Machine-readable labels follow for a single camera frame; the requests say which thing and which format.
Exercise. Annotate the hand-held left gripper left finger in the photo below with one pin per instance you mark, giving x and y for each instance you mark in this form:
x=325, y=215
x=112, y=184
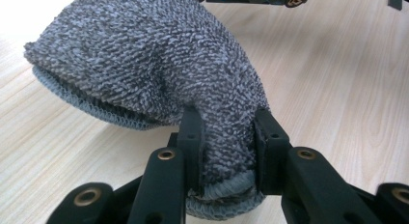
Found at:
x=165, y=185

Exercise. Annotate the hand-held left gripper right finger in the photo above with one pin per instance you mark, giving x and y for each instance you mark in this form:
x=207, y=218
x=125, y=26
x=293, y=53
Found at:
x=308, y=185

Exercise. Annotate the grey terry cloth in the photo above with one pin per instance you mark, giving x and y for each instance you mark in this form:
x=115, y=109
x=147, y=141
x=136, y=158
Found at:
x=144, y=63

